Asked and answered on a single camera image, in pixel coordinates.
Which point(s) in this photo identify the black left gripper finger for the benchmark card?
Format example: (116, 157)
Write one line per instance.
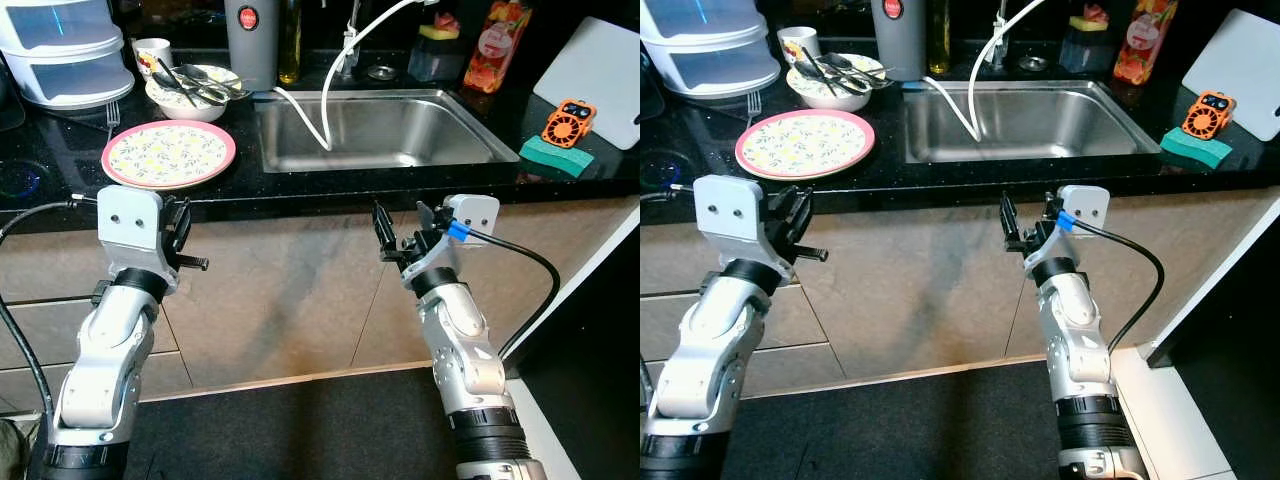
(801, 208)
(171, 218)
(778, 210)
(186, 218)

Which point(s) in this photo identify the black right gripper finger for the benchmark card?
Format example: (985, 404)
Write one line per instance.
(1011, 222)
(1051, 208)
(426, 224)
(385, 232)

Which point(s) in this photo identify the pink rimmed floral plate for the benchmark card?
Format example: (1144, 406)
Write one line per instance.
(170, 155)
(805, 145)

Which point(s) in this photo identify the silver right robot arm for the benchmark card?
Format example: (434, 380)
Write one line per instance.
(460, 340)
(1075, 340)

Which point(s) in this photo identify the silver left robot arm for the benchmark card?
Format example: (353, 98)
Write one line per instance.
(110, 350)
(720, 350)

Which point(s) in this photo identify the stainless steel sink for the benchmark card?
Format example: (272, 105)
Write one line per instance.
(420, 130)
(1070, 120)

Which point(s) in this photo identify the white floral bowl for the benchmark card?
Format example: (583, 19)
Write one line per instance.
(830, 100)
(190, 112)

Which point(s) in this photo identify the beige cabinet door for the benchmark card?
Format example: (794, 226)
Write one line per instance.
(600, 230)
(290, 300)
(1200, 230)
(920, 290)

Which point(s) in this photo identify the steel fork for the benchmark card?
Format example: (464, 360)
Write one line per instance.
(113, 108)
(753, 98)

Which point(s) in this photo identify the steel spoon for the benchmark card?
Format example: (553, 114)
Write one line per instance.
(842, 62)
(166, 82)
(808, 72)
(200, 73)

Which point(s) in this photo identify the round steel sink plug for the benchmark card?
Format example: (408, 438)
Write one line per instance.
(381, 72)
(1032, 63)

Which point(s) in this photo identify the green sponge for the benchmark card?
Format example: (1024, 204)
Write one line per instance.
(1197, 148)
(558, 157)

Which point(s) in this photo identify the white tiered food container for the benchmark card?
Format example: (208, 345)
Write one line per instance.
(705, 75)
(65, 85)

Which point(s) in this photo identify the black chopstick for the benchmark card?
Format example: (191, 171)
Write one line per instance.
(163, 64)
(806, 54)

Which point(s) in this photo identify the dark sponge holder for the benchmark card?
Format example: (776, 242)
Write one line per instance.
(1085, 52)
(435, 62)

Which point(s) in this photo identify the chrome sink faucet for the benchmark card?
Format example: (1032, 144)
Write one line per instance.
(998, 55)
(350, 62)

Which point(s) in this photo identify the white printed mug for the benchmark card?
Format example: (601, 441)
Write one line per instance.
(153, 55)
(798, 44)

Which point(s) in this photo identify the orange mini fan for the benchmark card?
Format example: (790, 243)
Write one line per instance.
(568, 130)
(1207, 120)

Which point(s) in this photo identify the grey water filter canister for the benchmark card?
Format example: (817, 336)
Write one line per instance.
(898, 45)
(252, 55)

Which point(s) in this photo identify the yellow sponge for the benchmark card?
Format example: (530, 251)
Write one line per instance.
(430, 34)
(1080, 25)

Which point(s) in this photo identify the peach dish soap bottle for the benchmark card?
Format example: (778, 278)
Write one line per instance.
(493, 50)
(1143, 45)

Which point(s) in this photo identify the olive oil glass bottle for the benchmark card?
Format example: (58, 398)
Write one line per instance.
(938, 45)
(291, 50)

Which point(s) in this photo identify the pink scrub pad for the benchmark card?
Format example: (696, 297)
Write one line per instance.
(447, 23)
(1097, 13)

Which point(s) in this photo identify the white cutting board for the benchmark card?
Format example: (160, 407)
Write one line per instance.
(1240, 65)
(595, 70)

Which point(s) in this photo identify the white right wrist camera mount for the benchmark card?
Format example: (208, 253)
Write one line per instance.
(1088, 205)
(475, 212)

